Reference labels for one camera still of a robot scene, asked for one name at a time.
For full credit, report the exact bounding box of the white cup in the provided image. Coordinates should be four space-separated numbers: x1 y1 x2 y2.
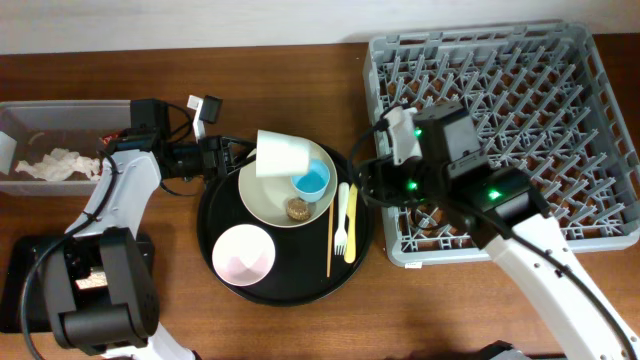
256 130 311 178

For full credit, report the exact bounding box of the pink bowl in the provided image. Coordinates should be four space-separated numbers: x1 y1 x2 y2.
211 224 276 287

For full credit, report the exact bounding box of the large white tissue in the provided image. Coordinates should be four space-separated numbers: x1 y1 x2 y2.
15 148 101 182

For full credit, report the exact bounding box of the rice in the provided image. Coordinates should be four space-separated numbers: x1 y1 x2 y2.
75 267 108 290

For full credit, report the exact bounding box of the red candy wrapper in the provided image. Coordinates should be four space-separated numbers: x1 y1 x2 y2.
99 130 126 148

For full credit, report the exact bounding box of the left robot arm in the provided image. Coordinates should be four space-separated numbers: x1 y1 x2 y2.
19 96 256 359

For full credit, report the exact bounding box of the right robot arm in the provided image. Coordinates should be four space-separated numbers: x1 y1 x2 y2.
349 102 639 359

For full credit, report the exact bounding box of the grey dishwasher rack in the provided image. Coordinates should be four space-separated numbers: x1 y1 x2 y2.
363 22 639 253

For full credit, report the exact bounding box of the beige plate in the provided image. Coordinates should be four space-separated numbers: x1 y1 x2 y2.
238 143 339 228

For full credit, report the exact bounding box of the wooden chopstick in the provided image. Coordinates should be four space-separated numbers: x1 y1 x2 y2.
326 199 335 278

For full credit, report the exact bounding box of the white plastic fork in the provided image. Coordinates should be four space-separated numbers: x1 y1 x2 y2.
334 182 350 256

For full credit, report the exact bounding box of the blue cup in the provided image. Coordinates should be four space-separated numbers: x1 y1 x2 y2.
291 159 331 203

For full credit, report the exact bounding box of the brown cookie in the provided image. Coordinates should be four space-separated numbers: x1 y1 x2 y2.
286 198 312 222

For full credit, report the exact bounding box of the yellow plastic knife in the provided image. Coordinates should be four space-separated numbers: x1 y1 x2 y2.
344 184 358 264

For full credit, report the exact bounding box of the round black serving tray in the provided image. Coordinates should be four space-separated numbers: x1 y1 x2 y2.
197 174 376 306

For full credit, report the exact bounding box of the clear plastic bin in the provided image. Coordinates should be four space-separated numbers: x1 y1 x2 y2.
1 100 131 196

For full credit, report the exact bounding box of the white label on bin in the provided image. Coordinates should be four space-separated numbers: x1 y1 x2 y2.
0 132 17 175

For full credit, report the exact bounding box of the black rectangular tray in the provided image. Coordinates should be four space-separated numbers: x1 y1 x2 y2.
1 233 155 334

